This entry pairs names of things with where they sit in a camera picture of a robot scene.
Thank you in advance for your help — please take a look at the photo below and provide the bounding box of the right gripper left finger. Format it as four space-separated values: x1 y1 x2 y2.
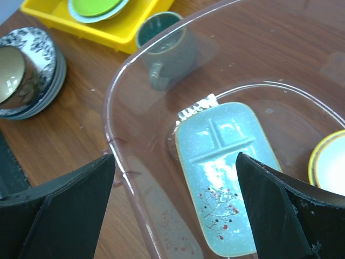
1 154 115 258

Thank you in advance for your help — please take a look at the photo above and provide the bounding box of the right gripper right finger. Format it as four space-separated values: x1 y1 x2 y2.
236 153 344 258

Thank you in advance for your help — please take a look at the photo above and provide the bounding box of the yellow-blue patterned bowl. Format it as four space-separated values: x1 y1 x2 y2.
308 130 344 187

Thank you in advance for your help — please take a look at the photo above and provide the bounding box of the light-teal divided rectangular dish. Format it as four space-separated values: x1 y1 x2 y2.
175 102 280 257

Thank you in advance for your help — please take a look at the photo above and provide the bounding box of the blue floral plate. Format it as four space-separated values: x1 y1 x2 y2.
1 26 57 117

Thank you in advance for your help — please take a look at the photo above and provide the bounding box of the brown floral cream-inside bowl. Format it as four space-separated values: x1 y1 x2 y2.
0 45 40 110

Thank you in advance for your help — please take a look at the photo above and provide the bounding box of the clear pink plastic bin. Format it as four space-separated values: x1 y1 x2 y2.
105 1 344 258

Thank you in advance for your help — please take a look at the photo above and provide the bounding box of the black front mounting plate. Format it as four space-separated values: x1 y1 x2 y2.
0 133 31 199

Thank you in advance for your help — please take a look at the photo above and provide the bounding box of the light-blue bottom plate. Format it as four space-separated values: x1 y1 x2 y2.
1 48 67 120

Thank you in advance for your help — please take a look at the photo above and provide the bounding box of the yellow plastic tray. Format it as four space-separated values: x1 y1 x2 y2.
20 1 173 54

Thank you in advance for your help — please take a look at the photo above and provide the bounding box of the light-blue scalloped plate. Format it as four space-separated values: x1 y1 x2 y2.
67 0 129 24

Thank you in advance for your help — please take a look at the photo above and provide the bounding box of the teal speckled ceramic mug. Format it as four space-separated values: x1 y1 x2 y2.
135 11 197 91

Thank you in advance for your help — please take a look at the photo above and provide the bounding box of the green plate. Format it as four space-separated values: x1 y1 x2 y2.
71 0 121 17

